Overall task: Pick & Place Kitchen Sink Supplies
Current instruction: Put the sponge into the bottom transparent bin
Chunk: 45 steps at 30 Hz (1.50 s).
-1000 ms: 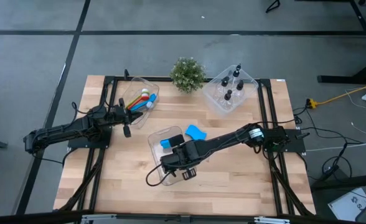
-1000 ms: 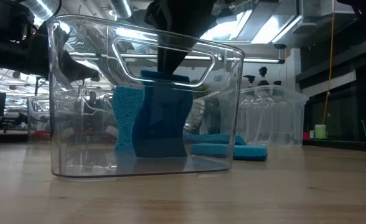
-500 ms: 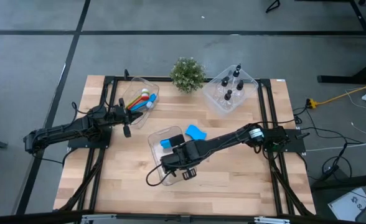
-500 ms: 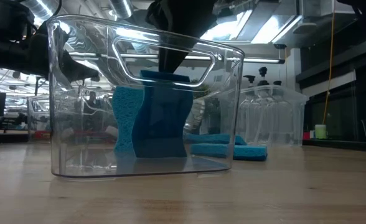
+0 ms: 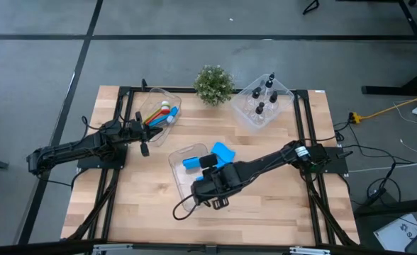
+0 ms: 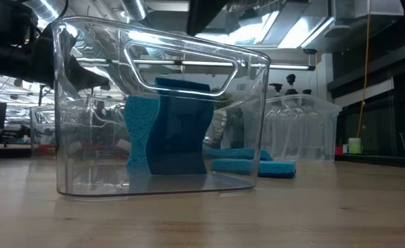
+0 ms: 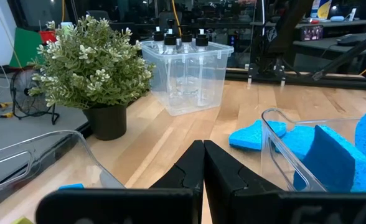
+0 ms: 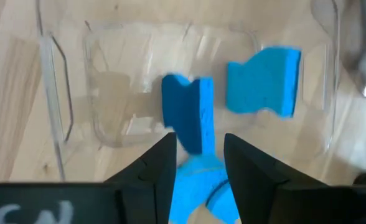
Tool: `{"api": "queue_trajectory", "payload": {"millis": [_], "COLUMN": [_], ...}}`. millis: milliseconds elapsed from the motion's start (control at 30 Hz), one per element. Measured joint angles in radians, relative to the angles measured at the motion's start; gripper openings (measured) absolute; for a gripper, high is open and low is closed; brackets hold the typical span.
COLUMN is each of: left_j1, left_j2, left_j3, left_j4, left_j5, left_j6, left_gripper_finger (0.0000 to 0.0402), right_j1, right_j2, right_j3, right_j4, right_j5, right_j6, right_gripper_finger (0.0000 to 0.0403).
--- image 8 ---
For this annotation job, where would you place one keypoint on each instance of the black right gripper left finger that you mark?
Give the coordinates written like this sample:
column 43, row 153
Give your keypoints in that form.
column 145, row 189

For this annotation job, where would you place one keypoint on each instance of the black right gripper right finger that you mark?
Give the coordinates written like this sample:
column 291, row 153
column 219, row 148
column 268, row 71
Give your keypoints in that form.
column 254, row 189

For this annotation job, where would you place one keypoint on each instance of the clear plastic bin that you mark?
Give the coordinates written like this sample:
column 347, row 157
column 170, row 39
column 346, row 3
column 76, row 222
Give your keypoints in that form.
column 124, row 77
column 348, row 31

